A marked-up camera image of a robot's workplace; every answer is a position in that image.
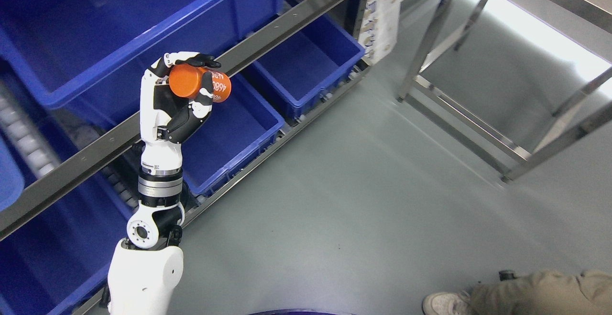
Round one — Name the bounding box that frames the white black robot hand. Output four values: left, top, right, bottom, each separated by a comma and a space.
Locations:
140, 51, 221, 176

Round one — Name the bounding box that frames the orange cylindrical capacitor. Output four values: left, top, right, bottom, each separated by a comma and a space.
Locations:
168, 64, 232, 102

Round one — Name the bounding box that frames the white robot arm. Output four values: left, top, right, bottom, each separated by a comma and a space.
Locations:
108, 169, 185, 315

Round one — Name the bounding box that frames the large blue bin right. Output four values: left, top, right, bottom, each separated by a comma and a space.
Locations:
0, 0, 283, 129

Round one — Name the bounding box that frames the white roller track left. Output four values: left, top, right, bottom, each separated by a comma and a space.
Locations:
0, 93, 60, 179

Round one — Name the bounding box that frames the blue lower bin far right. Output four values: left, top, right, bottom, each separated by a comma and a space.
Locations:
241, 14, 365, 119

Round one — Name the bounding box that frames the blue lower bin centre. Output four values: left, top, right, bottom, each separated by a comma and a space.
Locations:
0, 175, 131, 315

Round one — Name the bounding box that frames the white shoe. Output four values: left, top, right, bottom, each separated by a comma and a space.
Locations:
422, 293, 474, 315

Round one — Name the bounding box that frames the steel table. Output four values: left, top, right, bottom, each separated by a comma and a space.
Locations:
396, 0, 611, 183

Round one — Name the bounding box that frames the beige trouser leg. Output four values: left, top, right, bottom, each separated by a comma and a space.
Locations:
466, 269, 612, 315

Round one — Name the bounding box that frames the steel shelf rail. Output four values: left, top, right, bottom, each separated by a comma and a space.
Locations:
0, 0, 345, 239

